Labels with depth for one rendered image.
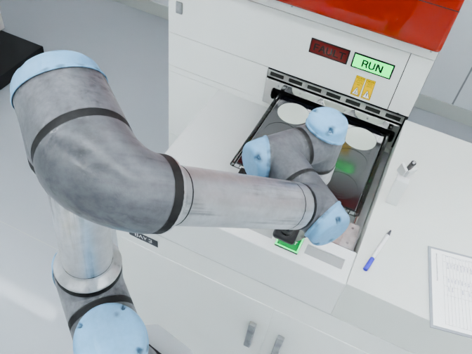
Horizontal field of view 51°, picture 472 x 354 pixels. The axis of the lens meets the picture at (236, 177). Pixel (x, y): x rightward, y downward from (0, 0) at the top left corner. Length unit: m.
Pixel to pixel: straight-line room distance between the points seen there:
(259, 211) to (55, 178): 0.27
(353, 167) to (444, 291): 0.44
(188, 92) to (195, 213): 1.25
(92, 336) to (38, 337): 1.28
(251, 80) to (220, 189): 1.07
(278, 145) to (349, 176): 0.59
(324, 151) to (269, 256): 0.35
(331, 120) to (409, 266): 0.45
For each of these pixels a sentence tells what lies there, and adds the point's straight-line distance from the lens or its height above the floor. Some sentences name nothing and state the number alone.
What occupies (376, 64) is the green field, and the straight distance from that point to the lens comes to 1.48.
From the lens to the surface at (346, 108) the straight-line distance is 1.57.
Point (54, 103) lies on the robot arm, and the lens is 0.58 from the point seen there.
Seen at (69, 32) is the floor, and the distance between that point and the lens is 3.58.
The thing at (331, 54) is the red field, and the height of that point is 1.09.
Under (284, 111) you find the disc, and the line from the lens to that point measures 1.56.
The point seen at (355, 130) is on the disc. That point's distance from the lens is 1.56.
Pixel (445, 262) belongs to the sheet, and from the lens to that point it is 1.25.
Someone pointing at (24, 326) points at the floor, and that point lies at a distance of 2.17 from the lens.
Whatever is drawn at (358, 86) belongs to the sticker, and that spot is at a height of 1.02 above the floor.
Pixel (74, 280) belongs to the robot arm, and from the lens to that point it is 0.88.
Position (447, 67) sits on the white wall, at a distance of 3.17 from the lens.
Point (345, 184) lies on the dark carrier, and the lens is 1.39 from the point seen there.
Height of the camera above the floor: 1.89
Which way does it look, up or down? 48 degrees down
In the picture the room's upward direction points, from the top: 8 degrees clockwise
